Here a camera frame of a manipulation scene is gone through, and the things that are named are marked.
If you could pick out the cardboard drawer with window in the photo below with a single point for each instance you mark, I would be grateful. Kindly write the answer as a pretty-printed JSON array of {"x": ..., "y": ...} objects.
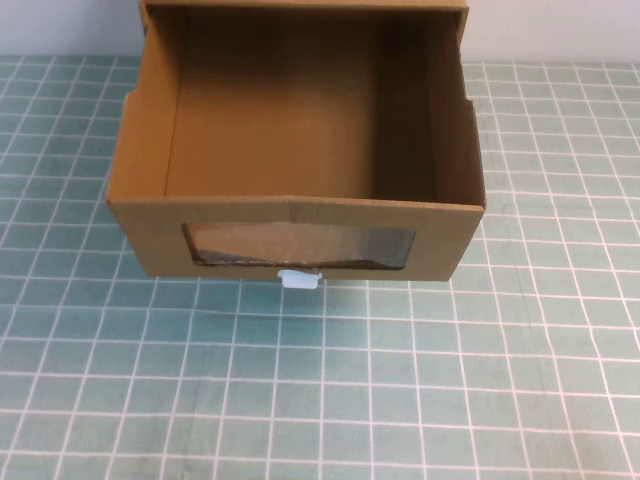
[{"x": 275, "y": 125}]

